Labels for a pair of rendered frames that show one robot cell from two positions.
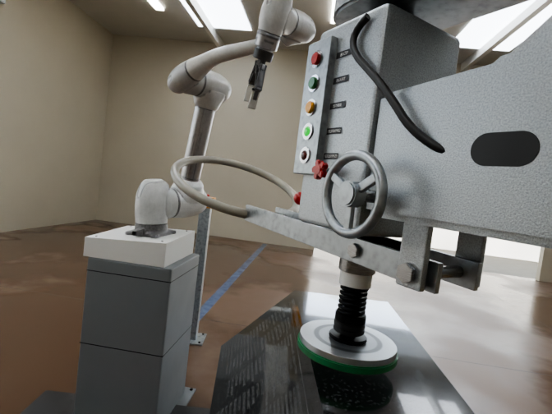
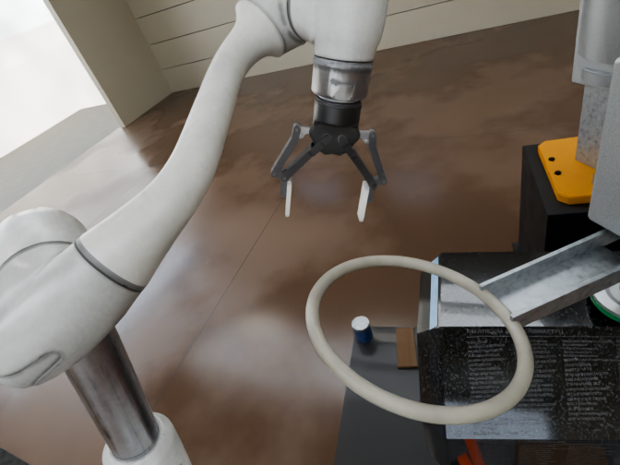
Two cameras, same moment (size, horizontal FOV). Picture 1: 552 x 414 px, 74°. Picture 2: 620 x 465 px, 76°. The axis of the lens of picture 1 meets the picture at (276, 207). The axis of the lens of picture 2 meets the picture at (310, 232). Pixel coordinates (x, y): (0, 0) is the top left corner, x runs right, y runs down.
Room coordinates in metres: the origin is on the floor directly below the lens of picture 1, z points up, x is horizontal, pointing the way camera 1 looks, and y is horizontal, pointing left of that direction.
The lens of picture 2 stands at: (1.25, 0.71, 1.95)
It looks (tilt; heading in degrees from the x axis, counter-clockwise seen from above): 36 degrees down; 296
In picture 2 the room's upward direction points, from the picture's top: 20 degrees counter-clockwise
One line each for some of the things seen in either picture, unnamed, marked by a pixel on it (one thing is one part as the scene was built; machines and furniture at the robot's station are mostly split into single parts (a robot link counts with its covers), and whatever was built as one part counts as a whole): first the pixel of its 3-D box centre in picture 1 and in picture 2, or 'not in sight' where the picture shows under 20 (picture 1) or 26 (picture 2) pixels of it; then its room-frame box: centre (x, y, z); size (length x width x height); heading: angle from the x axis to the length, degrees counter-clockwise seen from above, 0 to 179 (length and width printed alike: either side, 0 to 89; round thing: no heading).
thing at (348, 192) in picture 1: (366, 195); not in sight; (0.64, -0.15, 1.22); 0.15 x 0.10 x 0.15; 31
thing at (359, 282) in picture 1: (356, 276); not in sight; (0.80, -0.19, 1.05); 0.07 x 0.07 x 0.04
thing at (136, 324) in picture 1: (140, 332); not in sight; (1.83, 0.60, 0.40); 0.50 x 0.50 x 0.80; 84
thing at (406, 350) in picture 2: not in sight; (406, 347); (1.58, -0.58, 0.02); 0.25 x 0.10 x 0.01; 97
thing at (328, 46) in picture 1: (315, 108); not in sight; (0.80, -0.06, 1.40); 0.08 x 0.03 x 0.28; 31
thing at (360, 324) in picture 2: not in sight; (362, 329); (1.83, -0.65, 0.08); 0.10 x 0.10 x 0.13
